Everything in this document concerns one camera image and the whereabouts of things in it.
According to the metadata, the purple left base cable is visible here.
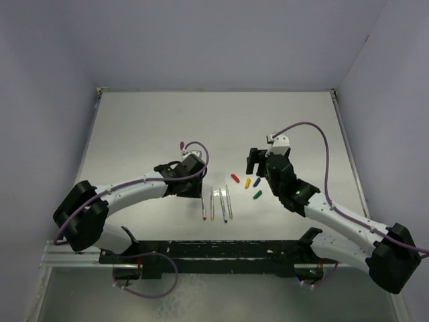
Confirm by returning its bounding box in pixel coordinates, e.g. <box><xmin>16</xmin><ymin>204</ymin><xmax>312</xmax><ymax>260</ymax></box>
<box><xmin>112</xmin><ymin>252</ymin><xmax>179</xmax><ymax>299</ymax></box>

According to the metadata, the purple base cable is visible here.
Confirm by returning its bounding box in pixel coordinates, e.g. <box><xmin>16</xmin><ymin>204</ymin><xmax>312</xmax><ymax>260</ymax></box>
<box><xmin>112</xmin><ymin>252</ymin><xmax>179</xmax><ymax>299</ymax></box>
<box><xmin>300</xmin><ymin>260</ymin><xmax>340</xmax><ymax>292</ymax></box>

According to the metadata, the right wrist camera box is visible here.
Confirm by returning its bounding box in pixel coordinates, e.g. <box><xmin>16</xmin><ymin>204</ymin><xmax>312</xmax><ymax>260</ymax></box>
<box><xmin>265</xmin><ymin>133</ymin><xmax>290</xmax><ymax>157</ymax></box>

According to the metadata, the red pen cap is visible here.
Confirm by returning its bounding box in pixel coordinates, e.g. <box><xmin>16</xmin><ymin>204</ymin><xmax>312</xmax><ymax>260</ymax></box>
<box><xmin>231</xmin><ymin>174</ymin><xmax>240</xmax><ymax>183</ymax></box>

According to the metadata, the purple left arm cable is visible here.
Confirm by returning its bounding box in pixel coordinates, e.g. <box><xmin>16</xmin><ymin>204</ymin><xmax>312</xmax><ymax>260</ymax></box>
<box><xmin>52</xmin><ymin>140</ymin><xmax>210</xmax><ymax>246</ymax></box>

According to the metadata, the blue whiteboard marker pen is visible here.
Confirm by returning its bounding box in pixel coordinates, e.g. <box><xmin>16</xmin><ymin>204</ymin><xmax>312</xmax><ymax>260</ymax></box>
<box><xmin>219</xmin><ymin>189</ymin><xmax>228</xmax><ymax>223</ymax></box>

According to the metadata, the aluminium extrusion rail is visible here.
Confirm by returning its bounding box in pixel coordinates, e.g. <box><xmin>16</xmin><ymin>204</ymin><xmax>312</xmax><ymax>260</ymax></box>
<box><xmin>40</xmin><ymin>241</ymin><xmax>100</xmax><ymax>268</ymax></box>

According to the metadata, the yellow whiteboard marker pen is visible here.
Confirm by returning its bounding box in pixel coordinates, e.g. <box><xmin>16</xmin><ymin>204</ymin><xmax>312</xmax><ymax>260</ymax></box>
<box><xmin>210</xmin><ymin>187</ymin><xmax>215</xmax><ymax>221</ymax></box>

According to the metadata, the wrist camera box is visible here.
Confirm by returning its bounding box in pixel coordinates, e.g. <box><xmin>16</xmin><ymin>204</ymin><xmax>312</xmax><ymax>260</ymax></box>
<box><xmin>182</xmin><ymin>149</ymin><xmax>202</xmax><ymax>160</ymax></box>
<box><xmin>265</xmin><ymin>133</ymin><xmax>290</xmax><ymax>157</ymax></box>

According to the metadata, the blue pen cap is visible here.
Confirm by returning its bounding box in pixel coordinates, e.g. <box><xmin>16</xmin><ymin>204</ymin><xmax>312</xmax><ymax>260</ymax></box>
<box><xmin>253</xmin><ymin>177</ymin><xmax>261</xmax><ymax>187</ymax></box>

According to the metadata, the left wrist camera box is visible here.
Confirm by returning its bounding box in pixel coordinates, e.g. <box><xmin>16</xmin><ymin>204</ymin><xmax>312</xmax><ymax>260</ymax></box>
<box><xmin>182</xmin><ymin>149</ymin><xmax>202</xmax><ymax>160</ymax></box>

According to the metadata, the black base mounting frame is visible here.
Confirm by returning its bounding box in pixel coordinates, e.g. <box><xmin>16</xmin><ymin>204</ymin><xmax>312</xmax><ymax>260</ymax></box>
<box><xmin>99</xmin><ymin>228</ymin><xmax>326</xmax><ymax>283</ymax></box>

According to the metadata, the green pen cap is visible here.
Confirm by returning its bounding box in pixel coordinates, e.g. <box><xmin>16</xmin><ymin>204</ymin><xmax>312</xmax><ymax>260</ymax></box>
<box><xmin>253</xmin><ymin>190</ymin><xmax>262</xmax><ymax>199</ymax></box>

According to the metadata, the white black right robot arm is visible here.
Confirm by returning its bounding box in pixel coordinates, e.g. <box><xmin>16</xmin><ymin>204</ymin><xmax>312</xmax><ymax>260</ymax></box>
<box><xmin>246</xmin><ymin>148</ymin><xmax>422</xmax><ymax>294</ymax></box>

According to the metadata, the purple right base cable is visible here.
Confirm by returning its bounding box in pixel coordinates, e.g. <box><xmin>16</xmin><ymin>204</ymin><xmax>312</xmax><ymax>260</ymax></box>
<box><xmin>300</xmin><ymin>260</ymin><xmax>340</xmax><ymax>292</ymax></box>

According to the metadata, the green whiteboard marker pen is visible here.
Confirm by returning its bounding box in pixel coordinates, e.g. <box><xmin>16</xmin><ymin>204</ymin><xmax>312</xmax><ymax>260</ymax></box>
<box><xmin>225</xmin><ymin>185</ymin><xmax>233</xmax><ymax>219</ymax></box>

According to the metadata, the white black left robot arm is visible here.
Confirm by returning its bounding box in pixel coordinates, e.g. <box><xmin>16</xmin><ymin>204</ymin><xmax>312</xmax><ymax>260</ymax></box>
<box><xmin>53</xmin><ymin>154</ymin><xmax>206</xmax><ymax>263</ymax></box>

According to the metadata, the red whiteboard marker pen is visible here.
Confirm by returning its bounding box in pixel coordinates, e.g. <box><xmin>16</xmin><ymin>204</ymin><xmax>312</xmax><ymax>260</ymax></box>
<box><xmin>200</xmin><ymin>195</ymin><xmax>206</xmax><ymax>221</ymax></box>

